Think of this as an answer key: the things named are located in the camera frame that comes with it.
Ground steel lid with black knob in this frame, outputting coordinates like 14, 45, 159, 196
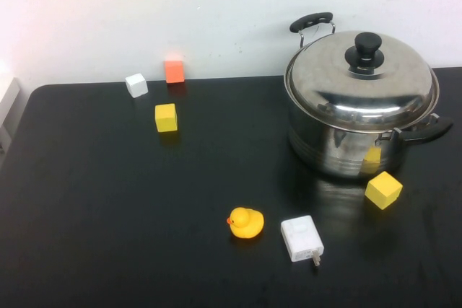
284, 30, 440, 133

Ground yellow foam cube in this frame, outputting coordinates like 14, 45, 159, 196
364, 171, 404, 211
154, 102, 178, 133

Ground orange foam cube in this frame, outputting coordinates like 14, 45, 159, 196
164, 59, 186, 84

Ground yellow rubber duck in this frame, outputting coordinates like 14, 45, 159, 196
226, 207, 265, 239

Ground white foam cube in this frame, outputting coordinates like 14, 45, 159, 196
125, 73, 149, 99

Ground white power adapter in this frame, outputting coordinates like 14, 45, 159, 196
280, 215, 325, 268

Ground stainless steel pot black handles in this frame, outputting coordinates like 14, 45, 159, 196
287, 12, 454, 181

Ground grey wall rail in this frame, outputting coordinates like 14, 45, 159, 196
0, 76, 21, 154

